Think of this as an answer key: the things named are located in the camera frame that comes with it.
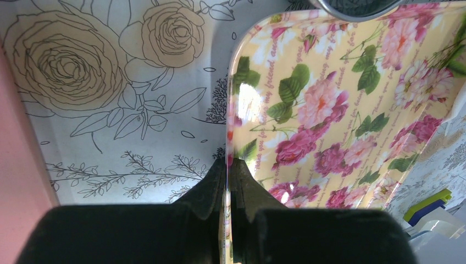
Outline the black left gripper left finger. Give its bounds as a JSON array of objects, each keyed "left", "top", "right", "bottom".
[{"left": 17, "top": 159, "right": 226, "bottom": 263}]

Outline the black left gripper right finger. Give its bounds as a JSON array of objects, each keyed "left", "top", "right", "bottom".
[{"left": 229, "top": 158, "right": 417, "bottom": 264}]

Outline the floral yellow tray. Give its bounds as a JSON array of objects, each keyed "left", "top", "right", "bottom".
[{"left": 218, "top": 2, "right": 466, "bottom": 264}]

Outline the round metal cutter ring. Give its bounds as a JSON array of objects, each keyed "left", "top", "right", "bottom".
[{"left": 309, "top": 0, "right": 407, "bottom": 23}]

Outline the pink plastic tray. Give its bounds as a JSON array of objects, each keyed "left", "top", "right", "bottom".
[{"left": 1, "top": 54, "right": 58, "bottom": 263}]

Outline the white green eraser block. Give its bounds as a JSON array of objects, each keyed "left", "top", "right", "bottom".
[{"left": 403, "top": 189, "right": 465, "bottom": 239}]

